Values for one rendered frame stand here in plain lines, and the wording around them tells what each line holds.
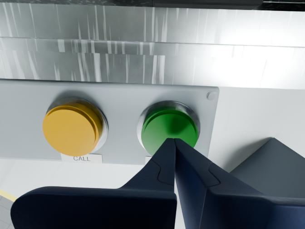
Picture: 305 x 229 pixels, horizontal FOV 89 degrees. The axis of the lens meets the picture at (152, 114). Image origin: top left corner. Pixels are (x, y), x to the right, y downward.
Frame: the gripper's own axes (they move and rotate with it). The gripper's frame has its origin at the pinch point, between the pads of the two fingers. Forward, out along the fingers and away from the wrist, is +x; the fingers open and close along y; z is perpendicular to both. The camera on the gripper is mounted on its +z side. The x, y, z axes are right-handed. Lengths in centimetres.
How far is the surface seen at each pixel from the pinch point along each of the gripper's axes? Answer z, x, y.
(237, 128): -3.9, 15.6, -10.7
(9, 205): -130, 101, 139
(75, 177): -14.1, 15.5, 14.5
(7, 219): -150, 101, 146
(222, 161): -9.6, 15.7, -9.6
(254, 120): -2.5, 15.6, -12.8
